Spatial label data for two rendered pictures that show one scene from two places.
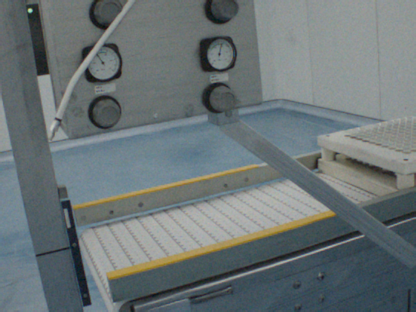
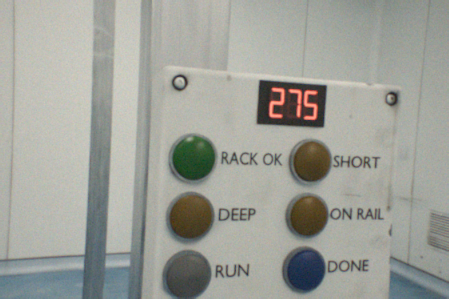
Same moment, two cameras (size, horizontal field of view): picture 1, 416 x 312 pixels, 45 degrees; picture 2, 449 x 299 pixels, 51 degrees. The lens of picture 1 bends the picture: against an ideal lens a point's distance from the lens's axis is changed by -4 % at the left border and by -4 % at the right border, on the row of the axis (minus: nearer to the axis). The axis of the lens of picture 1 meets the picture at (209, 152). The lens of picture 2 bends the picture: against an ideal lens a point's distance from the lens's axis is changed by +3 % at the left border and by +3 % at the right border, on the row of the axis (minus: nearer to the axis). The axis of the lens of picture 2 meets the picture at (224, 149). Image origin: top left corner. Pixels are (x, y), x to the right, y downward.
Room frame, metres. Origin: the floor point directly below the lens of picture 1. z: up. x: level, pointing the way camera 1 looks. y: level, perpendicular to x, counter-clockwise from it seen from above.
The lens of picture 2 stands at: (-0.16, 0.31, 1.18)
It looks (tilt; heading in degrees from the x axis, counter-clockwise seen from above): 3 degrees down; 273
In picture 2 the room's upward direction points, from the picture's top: 3 degrees clockwise
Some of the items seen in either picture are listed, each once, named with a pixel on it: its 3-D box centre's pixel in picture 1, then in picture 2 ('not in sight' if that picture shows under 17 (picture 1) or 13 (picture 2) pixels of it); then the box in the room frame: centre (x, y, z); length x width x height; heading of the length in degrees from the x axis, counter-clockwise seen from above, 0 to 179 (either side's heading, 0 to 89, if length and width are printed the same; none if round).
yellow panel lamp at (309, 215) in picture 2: not in sight; (309, 215); (-0.20, 0.00, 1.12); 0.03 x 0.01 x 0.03; 21
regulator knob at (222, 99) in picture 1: (221, 94); not in sight; (0.54, -0.02, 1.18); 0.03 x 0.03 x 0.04; 21
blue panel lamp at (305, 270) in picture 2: not in sight; (305, 269); (-0.20, 0.00, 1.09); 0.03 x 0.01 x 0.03; 21
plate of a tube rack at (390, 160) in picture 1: (408, 140); not in sight; (0.87, -0.36, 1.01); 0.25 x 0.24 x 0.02; 21
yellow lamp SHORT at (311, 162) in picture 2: not in sight; (311, 161); (-0.20, 0.00, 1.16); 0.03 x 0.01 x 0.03; 21
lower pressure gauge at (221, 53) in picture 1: (218, 53); not in sight; (0.55, -0.02, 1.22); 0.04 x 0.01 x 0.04; 111
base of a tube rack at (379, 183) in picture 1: (408, 166); not in sight; (0.87, -0.36, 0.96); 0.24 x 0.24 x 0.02; 21
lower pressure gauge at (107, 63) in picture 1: (102, 62); not in sight; (0.50, 0.09, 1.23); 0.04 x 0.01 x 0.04; 111
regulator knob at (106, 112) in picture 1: (105, 108); not in sight; (0.50, 0.10, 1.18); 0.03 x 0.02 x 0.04; 111
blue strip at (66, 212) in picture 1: (76, 255); not in sight; (0.79, 0.24, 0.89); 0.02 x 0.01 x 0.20; 111
